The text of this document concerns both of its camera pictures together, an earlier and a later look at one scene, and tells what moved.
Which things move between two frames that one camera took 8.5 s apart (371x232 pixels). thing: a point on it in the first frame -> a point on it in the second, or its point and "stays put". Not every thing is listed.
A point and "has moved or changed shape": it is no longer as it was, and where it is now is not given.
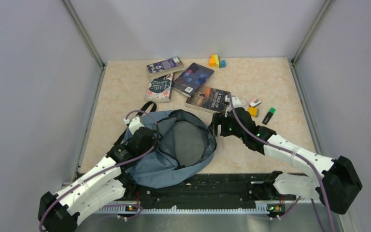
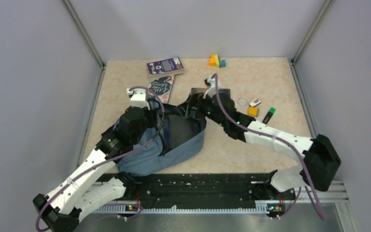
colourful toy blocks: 214,61 stays put
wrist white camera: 236,102 -> 214,85
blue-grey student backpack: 186,147 has moved or changed shape
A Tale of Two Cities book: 207,99 has moved or changed shape
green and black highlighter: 267,119 stays put
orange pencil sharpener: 253,111 stays put
